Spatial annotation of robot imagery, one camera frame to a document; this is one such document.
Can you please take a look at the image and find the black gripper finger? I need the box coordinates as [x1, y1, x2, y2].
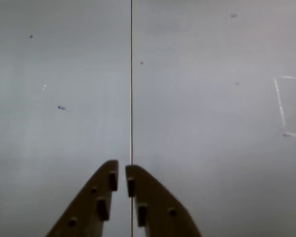
[125, 164, 203, 237]
[45, 159, 119, 237]

